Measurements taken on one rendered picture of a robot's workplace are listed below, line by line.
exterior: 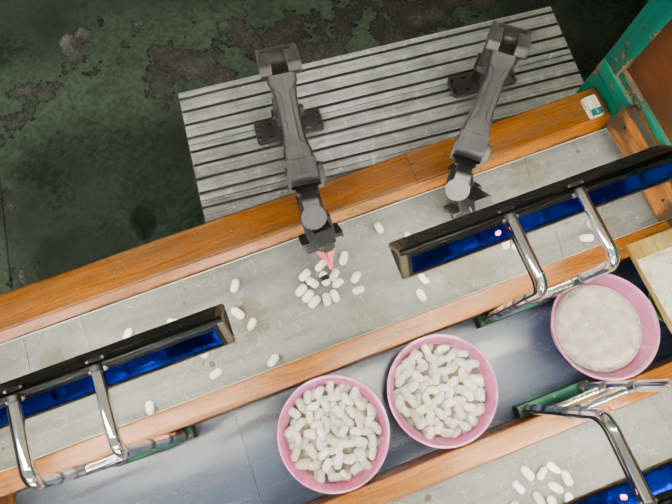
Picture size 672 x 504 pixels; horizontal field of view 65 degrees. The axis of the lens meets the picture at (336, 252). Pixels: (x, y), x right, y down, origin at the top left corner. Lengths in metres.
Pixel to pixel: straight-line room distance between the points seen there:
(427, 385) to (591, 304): 0.48
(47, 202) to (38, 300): 1.05
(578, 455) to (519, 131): 0.84
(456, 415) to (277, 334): 0.48
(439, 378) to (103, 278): 0.89
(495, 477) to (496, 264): 0.52
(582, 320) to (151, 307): 1.10
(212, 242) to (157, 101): 1.25
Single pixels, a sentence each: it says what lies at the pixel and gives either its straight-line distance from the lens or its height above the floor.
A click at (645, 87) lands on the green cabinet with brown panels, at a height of 0.90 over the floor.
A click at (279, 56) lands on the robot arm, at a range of 1.23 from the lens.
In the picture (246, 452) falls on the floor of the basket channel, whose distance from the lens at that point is 1.43.
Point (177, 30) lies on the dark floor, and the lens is 2.73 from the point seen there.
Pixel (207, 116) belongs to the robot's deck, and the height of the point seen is 0.67.
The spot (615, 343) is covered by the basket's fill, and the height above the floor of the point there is 0.74.
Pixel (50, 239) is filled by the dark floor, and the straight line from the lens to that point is 2.47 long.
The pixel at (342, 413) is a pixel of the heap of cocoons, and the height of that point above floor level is 0.74.
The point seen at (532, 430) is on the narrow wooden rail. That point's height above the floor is 0.77.
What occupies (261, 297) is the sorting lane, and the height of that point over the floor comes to 0.74.
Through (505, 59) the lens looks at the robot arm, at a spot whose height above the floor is 1.07.
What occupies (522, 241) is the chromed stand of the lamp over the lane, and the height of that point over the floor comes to 1.12.
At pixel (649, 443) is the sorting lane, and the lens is 1.53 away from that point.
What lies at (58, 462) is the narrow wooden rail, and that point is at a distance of 1.47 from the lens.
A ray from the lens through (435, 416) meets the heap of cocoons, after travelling 1.37.
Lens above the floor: 2.08
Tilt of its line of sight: 75 degrees down
